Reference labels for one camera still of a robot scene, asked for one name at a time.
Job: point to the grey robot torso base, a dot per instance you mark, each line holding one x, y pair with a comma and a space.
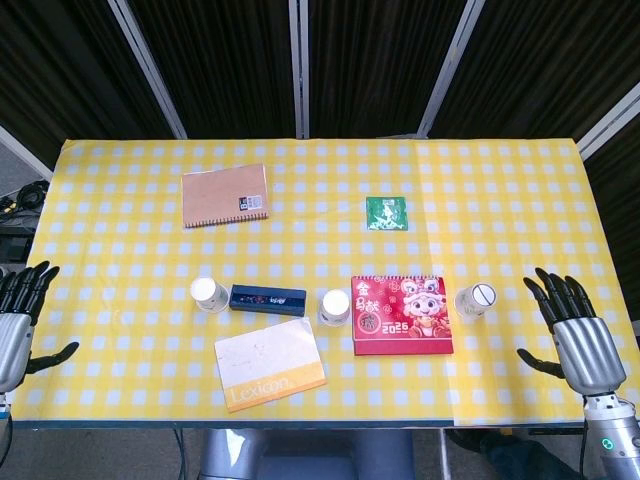
300, 455

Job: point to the white yellow Lexicon book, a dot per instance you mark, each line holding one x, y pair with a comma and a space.
265, 360

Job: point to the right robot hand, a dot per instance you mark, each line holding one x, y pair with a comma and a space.
590, 350

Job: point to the black flat box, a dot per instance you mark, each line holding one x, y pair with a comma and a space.
15, 247

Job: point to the yellow checkered tablecloth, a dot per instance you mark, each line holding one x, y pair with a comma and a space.
320, 240

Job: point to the brown spiral notebook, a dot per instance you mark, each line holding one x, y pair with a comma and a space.
220, 195

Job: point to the white paper cup with line mark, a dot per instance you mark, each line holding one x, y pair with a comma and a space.
472, 302

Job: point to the silver partition frame post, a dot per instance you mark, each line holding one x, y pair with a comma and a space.
147, 70
25, 152
299, 70
450, 70
610, 125

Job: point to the red 2026 desk calendar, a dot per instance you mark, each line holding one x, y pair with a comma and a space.
400, 320

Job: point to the dark blue long box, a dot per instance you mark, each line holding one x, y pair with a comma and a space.
265, 300

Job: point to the green printed packet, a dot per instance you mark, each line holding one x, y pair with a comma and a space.
387, 215

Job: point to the white table leg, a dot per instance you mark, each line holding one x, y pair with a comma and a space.
444, 452

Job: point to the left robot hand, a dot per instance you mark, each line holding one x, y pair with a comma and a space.
15, 345

